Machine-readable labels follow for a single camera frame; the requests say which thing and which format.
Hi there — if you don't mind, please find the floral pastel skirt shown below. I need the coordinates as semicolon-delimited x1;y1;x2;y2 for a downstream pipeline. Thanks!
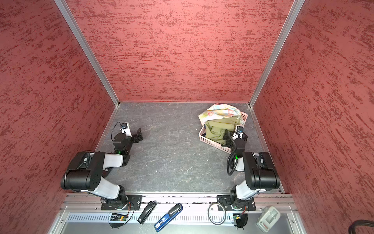
198;103;245;125

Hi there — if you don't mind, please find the left circuit board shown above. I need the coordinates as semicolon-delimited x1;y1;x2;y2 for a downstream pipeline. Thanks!
110;213;128;222

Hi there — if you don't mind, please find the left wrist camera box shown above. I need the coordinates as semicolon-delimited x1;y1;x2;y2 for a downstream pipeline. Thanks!
120;122;132;137

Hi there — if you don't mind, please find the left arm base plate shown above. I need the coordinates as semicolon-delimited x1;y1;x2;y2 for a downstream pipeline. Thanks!
101;195;143;211

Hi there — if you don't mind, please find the black cable corner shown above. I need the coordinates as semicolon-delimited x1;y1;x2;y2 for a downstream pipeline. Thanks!
348;219;374;234

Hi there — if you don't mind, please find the right circuit board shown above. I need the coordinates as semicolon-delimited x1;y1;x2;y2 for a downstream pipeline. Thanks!
233;214;248;229

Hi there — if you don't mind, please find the blue black stapler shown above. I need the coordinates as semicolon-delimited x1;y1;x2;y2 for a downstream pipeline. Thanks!
154;203;183;233

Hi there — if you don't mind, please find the pink plastic basket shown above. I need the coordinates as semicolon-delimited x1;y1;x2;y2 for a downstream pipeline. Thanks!
198;112;248;153

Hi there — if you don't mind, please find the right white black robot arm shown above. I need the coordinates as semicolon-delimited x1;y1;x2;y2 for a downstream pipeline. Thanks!
223;130;281;211

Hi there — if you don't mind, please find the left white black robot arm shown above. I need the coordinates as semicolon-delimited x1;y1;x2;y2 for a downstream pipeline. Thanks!
60;127;143;211

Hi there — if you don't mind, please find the olive green skirt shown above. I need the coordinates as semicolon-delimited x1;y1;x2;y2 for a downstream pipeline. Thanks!
205;116;242;144

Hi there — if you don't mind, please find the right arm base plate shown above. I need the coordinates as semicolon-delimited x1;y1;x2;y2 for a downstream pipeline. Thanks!
217;195;256;212

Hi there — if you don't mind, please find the grey plastic holder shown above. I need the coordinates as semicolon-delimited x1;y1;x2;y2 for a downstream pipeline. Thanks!
256;206;281;233

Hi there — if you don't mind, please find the circuit board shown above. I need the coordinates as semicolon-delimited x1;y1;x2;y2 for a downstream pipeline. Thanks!
110;213;128;222
233;214;248;229

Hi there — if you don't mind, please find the coiled grey cable ring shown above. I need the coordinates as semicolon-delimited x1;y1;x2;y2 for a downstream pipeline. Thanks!
207;202;227;226

